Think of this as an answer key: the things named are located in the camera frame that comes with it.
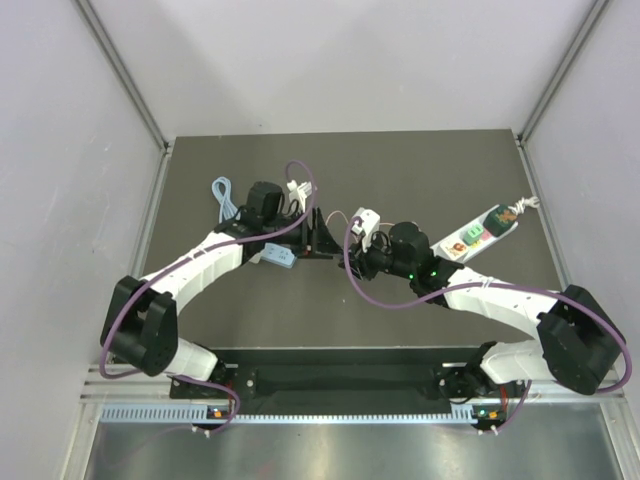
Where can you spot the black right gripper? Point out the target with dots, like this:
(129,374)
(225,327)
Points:
(360,262)

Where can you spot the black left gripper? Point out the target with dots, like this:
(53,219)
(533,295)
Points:
(316,244)

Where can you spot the dark green cube socket adapter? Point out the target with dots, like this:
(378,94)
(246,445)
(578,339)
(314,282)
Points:
(499,220)

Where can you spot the white cube socket adapter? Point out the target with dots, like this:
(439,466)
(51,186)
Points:
(454,250)

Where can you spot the light green plug adapter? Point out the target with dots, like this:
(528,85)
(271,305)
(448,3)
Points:
(473,234)

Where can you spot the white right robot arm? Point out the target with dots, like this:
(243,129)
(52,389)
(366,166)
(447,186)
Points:
(570,339)

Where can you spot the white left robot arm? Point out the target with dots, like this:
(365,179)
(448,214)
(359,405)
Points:
(141,323)

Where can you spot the blue power strip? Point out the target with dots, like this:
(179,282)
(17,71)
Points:
(275,254)

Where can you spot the white multicolour power strip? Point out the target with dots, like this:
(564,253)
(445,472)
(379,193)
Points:
(480,246)

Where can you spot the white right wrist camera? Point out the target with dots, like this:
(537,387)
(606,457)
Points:
(366,225)

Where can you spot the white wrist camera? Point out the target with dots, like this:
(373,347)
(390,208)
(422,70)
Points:
(366,225)
(299,191)

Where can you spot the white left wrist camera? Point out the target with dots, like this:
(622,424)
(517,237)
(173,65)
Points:
(299,191)

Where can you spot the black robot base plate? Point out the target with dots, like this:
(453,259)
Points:
(384,380)

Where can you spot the white slotted cable duct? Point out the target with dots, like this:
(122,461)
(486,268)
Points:
(206,414)

